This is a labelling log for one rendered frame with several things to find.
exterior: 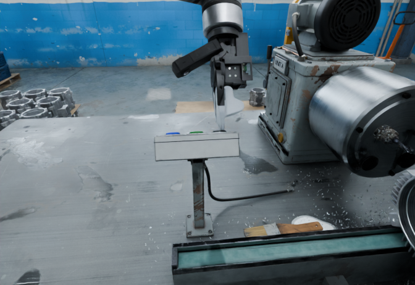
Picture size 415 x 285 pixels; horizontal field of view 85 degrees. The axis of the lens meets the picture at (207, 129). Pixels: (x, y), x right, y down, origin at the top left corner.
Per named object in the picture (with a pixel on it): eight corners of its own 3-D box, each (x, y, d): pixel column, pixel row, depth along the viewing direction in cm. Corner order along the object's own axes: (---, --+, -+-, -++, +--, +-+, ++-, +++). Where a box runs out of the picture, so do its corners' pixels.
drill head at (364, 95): (344, 120, 88) (366, 53, 76) (436, 186, 56) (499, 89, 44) (282, 123, 86) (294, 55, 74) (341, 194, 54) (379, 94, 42)
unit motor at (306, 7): (307, 90, 109) (329, -12, 89) (351, 121, 81) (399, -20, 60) (255, 92, 107) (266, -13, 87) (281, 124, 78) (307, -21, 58)
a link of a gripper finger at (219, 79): (225, 104, 45) (223, 61, 46) (218, 104, 45) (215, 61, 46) (222, 108, 50) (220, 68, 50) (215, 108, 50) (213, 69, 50)
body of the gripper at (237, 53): (253, 82, 47) (249, 26, 47) (212, 84, 46) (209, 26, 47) (244, 91, 54) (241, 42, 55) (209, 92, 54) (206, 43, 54)
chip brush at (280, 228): (315, 218, 62) (315, 216, 61) (326, 235, 57) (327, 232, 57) (242, 230, 59) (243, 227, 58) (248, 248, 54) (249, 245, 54)
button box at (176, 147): (233, 155, 53) (232, 132, 53) (240, 156, 46) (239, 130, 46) (159, 159, 51) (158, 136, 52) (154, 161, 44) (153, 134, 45)
